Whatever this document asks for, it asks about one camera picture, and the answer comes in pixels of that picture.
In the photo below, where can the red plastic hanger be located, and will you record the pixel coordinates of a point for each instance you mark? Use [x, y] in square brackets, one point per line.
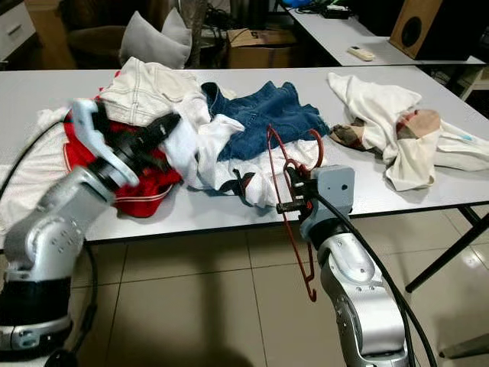
[311, 294]

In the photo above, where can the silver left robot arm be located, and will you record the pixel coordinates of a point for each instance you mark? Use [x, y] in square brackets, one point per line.
[46, 245]

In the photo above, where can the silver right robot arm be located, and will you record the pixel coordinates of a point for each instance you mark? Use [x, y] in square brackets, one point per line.
[351, 283]

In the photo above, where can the red white-trimmed shorts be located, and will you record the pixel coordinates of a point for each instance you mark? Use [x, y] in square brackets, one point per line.
[157, 195]

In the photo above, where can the cream stitched shorts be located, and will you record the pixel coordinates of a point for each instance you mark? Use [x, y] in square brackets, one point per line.
[145, 88]

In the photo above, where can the blue denim shorts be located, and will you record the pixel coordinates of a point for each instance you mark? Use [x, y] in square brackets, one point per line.
[267, 111]

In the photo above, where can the grey pillow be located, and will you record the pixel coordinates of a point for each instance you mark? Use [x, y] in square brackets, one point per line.
[149, 42]

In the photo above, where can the cream plaid-lined jacket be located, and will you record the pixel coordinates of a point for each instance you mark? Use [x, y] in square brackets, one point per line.
[367, 99]

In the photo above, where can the dark armchair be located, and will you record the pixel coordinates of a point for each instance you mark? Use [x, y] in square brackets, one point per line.
[95, 46]

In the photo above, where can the off-white crumpled garment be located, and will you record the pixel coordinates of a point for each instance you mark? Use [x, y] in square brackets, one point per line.
[30, 168]

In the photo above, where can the large white table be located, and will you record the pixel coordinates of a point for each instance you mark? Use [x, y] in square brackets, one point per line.
[38, 92]

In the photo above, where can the brown cardboard box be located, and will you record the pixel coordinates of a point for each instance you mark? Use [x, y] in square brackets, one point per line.
[256, 50]

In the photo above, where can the white remote control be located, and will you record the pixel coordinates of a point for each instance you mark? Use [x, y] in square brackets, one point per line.
[361, 53]

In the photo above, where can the small white table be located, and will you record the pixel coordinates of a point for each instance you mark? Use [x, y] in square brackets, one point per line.
[328, 34]

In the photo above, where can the black box device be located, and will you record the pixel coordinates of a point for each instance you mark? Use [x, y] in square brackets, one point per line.
[336, 11]

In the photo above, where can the white drawer cabinet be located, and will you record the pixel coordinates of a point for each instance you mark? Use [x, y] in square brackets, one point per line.
[15, 27]

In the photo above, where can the wooden speaker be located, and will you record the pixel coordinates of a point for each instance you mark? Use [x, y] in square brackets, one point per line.
[416, 27]

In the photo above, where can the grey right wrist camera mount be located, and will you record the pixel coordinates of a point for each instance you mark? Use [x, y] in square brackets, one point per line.
[335, 183]

